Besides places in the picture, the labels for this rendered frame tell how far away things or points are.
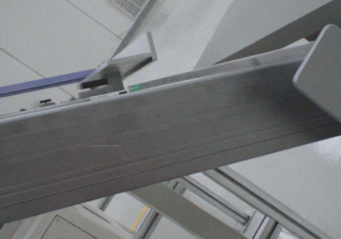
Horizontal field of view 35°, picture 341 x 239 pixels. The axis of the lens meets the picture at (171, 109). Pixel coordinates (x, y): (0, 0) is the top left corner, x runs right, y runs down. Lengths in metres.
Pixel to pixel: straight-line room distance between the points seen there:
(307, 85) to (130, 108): 0.11
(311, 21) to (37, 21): 7.78
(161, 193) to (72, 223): 0.61
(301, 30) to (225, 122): 0.58
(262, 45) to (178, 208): 0.48
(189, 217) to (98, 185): 0.98
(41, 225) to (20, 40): 6.81
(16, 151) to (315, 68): 0.19
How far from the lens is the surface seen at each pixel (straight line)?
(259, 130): 0.38
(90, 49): 8.58
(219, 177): 1.13
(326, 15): 0.88
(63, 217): 1.83
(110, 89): 1.04
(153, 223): 1.85
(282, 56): 0.46
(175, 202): 1.30
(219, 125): 0.36
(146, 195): 1.27
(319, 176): 1.76
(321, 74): 0.35
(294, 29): 0.93
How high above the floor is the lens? 0.89
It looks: 14 degrees down
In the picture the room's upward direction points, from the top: 55 degrees counter-clockwise
